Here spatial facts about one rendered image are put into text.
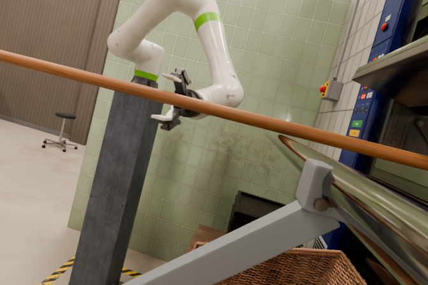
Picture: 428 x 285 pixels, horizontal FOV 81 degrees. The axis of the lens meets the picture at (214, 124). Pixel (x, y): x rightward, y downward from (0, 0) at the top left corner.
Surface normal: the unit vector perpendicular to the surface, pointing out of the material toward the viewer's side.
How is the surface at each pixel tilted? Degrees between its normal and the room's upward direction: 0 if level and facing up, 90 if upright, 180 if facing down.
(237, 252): 90
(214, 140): 90
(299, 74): 90
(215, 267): 90
